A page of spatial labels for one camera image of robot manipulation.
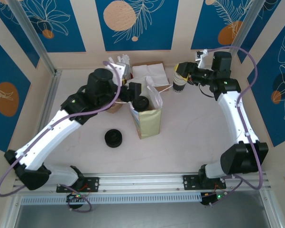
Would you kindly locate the paper wrapped straw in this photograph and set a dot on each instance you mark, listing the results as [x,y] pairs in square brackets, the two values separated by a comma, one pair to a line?
[120,59]
[126,59]
[110,59]

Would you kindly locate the brown pulp cup carrier stack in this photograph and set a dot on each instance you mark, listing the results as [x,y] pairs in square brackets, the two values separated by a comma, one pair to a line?
[113,109]

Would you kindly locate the aluminium mounting rail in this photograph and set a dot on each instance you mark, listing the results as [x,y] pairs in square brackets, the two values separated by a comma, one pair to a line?
[142,183]

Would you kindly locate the yellow paper takeout bag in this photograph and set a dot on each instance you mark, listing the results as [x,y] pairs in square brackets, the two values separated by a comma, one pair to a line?
[149,123]

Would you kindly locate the white napkins in box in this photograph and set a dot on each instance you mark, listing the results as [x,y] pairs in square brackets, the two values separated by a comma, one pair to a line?
[151,62]

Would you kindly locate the stack of paper cups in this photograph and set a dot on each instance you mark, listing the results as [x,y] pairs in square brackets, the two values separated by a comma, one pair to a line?
[179,85]

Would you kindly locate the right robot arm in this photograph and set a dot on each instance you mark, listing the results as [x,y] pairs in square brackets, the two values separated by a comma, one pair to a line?
[232,118]

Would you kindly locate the white paper napkin stack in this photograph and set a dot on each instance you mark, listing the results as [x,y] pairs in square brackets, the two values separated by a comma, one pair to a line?
[149,71]

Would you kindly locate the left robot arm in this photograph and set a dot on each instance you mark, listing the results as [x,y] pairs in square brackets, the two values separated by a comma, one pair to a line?
[45,142]

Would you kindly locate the aluminium frame post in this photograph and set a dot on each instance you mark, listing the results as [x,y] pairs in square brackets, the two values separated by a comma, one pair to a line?
[245,35]
[34,35]

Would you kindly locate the aluminium side rail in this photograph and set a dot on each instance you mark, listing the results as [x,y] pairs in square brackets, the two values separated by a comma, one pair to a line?
[48,99]

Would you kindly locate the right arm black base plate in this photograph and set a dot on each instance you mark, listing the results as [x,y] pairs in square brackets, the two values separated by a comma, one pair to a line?
[189,181]

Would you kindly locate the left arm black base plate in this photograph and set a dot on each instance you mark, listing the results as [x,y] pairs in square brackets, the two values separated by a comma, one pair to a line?
[94,184]

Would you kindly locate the black coffee cup lid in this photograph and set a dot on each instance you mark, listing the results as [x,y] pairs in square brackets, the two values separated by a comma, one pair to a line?
[141,103]

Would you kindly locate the stack of black lids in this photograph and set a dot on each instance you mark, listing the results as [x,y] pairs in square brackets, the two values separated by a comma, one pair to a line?
[113,139]

